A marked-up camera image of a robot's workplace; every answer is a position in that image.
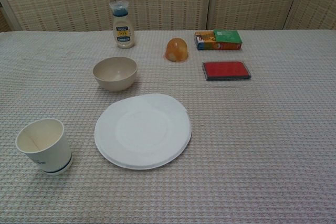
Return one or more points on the orange jelly cup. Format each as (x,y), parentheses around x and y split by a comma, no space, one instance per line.
(176,49)

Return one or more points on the beige bowl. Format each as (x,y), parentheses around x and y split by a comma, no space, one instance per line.
(115,82)

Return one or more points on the white paper cup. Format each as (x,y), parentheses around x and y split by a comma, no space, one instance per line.
(52,153)

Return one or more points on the pale woven tablecloth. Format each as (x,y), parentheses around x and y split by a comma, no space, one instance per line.
(236,142)

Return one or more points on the red ink pad case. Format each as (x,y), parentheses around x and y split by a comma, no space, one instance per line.
(225,69)

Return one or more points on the orange and green carton box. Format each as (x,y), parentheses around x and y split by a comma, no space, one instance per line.
(218,40)

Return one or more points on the white paper plate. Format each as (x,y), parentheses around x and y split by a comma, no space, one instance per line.
(143,132)

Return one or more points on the mayonnaise bottle with blue cap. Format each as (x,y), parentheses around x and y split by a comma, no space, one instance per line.
(123,37)

